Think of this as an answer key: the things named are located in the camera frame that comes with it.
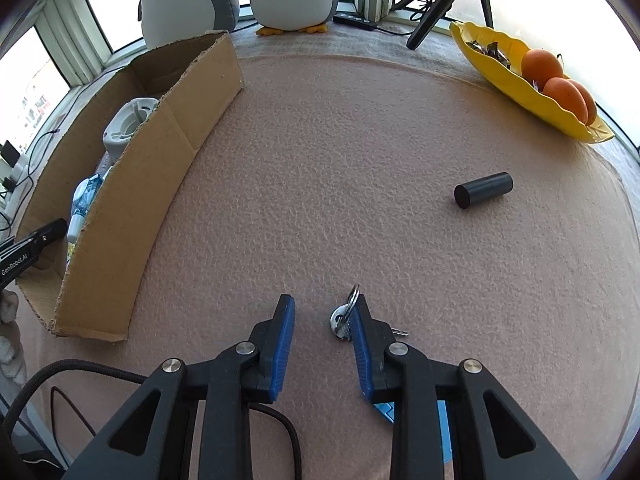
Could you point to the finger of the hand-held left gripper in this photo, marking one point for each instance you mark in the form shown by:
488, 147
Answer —
50, 232

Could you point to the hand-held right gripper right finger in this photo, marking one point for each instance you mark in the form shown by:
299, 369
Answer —
360, 355

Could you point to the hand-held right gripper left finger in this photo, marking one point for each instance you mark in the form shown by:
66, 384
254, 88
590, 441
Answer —
282, 345

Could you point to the blue eye drop bottle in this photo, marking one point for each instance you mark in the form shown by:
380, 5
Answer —
85, 195

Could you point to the brown cardboard box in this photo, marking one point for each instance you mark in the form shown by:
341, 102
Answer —
150, 185

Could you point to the white round plug adapter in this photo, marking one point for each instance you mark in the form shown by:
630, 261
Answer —
122, 130

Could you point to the blue folding phone stand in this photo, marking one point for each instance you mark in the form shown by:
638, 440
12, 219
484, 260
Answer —
385, 410

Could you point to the black power adapter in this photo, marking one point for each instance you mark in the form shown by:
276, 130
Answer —
9, 152

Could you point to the black cylinder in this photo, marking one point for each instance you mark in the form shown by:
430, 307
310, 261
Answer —
485, 189

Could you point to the large penguin plush toy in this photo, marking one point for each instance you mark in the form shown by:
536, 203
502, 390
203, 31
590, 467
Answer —
175, 0

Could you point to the yellow leaf-shaped bowl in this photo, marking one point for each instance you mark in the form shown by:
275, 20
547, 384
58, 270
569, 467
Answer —
500, 85

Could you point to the orange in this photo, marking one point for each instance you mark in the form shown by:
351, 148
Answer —
590, 105
565, 100
542, 67

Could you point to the pile of wrapped candies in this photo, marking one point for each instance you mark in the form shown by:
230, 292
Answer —
487, 50

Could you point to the black inline remote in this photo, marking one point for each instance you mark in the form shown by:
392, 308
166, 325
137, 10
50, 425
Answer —
355, 20

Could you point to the black tripod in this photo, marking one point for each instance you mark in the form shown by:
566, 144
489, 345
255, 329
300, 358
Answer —
425, 25

